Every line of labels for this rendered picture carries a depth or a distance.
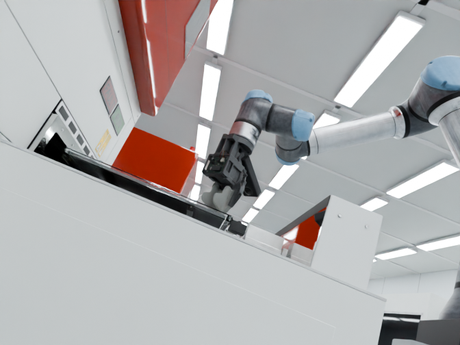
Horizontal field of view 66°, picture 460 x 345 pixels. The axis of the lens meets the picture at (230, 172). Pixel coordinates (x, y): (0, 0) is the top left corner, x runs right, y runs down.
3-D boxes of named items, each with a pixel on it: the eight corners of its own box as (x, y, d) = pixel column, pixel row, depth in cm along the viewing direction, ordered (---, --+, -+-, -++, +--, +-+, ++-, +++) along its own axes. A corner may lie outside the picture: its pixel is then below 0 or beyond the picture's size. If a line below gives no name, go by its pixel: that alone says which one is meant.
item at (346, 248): (308, 275, 53) (331, 194, 58) (244, 287, 104) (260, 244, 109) (365, 299, 53) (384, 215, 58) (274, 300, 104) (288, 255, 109)
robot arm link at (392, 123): (426, 107, 108) (270, 143, 109) (441, 84, 98) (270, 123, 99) (443, 139, 102) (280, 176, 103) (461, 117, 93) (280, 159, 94)
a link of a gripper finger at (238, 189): (217, 203, 83) (230, 172, 87) (222, 207, 85) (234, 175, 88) (232, 205, 80) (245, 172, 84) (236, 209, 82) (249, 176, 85)
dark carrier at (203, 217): (69, 154, 72) (71, 151, 72) (103, 199, 104) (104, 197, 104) (224, 218, 72) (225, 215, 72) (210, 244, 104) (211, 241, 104)
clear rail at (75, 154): (61, 150, 70) (64, 145, 71) (63, 153, 72) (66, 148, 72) (232, 222, 70) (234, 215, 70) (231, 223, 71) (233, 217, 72)
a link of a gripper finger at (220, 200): (199, 214, 79) (214, 179, 82) (214, 225, 83) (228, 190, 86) (209, 215, 77) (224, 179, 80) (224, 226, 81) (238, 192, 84)
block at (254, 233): (245, 236, 72) (250, 223, 74) (242, 239, 76) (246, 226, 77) (280, 251, 72) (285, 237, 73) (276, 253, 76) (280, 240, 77)
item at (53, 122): (22, 152, 64) (50, 111, 68) (83, 210, 105) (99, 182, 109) (31, 156, 64) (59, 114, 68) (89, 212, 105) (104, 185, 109)
